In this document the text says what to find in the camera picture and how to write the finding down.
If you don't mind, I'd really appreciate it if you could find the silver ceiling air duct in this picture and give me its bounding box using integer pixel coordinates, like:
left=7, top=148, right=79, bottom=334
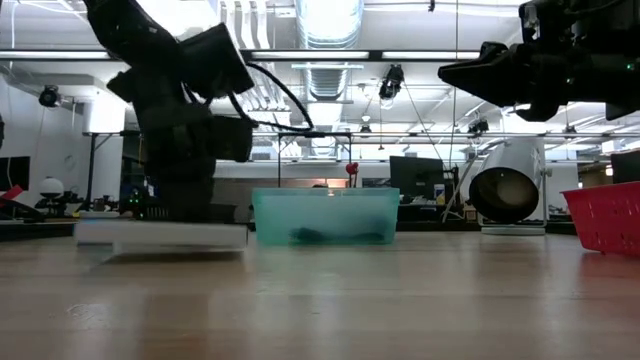
left=294, top=0, right=366, bottom=101

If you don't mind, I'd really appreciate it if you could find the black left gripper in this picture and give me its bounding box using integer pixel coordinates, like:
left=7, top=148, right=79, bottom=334
left=137, top=102, right=216, bottom=224

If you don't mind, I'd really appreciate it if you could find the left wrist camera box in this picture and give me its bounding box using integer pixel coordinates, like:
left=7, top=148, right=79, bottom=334
left=209, top=115, right=255, bottom=164

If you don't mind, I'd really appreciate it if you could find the black computer monitor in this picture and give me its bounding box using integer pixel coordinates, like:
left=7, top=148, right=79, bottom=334
left=389, top=155, right=446, bottom=199
left=0, top=155, right=31, bottom=193

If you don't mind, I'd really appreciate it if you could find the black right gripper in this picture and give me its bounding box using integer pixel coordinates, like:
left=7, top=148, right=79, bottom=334
left=438, top=42, right=609, bottom=124

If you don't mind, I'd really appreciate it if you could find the black ceiling spotlight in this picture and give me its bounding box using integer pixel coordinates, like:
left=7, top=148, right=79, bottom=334
left=38, top=84, right=61, bottom=109
left=378, top=63, right=405, bottom=101

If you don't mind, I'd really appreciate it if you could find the white plastic container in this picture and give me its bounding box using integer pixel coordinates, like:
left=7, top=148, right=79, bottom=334
left=468, top=138, right=554, bottom=236

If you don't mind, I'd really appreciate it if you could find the red perforated plastic basket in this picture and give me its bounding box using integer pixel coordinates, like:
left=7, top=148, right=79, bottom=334
left=560, top=180, right=640, bottom=257

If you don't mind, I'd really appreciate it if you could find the white globe lamp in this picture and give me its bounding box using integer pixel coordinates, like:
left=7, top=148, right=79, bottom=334
left=38, top=175, right=65, bottom=197

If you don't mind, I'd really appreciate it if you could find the black aluminium rig frame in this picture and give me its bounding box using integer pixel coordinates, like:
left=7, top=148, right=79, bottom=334
left=0, top=49, right=481, bottom=63

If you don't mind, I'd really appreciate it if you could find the thin short black cable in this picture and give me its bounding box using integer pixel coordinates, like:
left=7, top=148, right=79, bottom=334
left=289, top=229, right=351, bottom=246

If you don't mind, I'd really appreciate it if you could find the black background rig frame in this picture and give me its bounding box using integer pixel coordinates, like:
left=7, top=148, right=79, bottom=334
left=277, top=131, right=353, bottom=190

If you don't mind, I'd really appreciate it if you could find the black cable with red tie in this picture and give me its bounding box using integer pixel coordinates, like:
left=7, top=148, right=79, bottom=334
left=319, top=225, right=387, bottom=246

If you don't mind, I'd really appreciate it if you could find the green translucent plastic bin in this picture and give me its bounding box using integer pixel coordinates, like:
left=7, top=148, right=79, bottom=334
left=251, top=187, right=401, bottom=247

